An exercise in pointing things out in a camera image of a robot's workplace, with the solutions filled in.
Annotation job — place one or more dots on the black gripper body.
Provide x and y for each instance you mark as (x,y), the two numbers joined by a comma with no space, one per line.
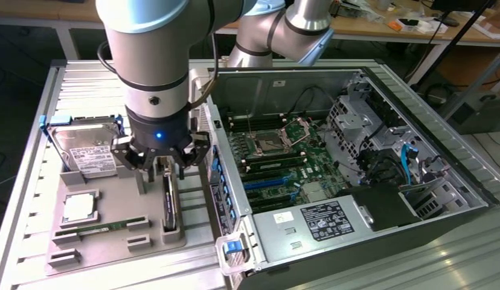
(158,133)

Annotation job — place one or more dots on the Nvidia graphics card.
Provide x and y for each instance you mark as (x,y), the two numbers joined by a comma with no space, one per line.
(169,199)

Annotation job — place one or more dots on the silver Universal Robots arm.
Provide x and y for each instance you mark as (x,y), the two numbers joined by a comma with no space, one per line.
(153,60)

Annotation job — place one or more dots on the hard disk with blue carrier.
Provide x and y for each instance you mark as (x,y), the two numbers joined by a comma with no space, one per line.
(84,151)

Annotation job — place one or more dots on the thin socket locking lever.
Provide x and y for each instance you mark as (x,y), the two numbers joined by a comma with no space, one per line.
(249,121)

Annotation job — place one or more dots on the CPU socket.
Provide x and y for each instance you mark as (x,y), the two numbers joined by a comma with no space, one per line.
(268,142)

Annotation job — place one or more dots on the black installed RAM stick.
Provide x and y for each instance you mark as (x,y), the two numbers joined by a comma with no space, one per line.
(273,164)

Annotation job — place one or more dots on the blue expansion slot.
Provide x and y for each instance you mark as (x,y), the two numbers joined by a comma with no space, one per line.
(265,183)

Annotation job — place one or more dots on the silver CPU chip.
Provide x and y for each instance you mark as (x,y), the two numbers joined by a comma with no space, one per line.
(78,208)

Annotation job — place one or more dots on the green RAM stick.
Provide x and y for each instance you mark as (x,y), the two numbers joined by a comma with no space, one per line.
(112,225)

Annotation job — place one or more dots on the long black expansion slot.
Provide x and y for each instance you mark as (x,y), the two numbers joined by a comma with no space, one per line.
(269,201)

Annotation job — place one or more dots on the metal socket cover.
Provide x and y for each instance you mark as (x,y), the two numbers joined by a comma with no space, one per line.
(295,128)

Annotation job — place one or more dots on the green Dell motherboard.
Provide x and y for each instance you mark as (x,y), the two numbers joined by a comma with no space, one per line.
(306,154)

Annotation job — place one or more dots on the silver chipset heatsink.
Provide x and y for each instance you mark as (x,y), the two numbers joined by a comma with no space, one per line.
(314,193)

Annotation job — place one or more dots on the grey parts rack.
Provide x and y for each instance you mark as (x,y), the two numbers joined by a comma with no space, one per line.
(112,250)

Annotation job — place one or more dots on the grey latch with blue tab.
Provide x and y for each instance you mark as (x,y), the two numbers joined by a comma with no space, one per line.
(232,246)

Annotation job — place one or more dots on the grey power supply unit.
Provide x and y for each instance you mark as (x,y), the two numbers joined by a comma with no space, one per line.
(281,241)

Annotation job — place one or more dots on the perforated metal disk bay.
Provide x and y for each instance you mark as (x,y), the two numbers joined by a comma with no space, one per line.
(350,121)

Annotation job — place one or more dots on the black plastic air shroud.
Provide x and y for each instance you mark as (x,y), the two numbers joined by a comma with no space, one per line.
(374,205)

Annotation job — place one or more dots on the wooden desk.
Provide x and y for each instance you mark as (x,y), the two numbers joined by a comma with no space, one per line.
(32,12)

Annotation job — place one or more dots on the black open PC case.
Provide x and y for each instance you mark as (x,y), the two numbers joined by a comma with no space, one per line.
(434,241)

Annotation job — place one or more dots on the white orange desk item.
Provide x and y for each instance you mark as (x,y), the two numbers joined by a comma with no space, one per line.
(429,27)

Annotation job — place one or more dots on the dark grey floor box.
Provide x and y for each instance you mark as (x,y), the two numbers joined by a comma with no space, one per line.
(483,116)

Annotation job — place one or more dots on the black tripod pole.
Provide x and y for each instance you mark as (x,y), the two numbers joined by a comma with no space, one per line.
(454,38)

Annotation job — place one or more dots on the black monitor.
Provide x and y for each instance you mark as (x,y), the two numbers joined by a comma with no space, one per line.
(450,4)

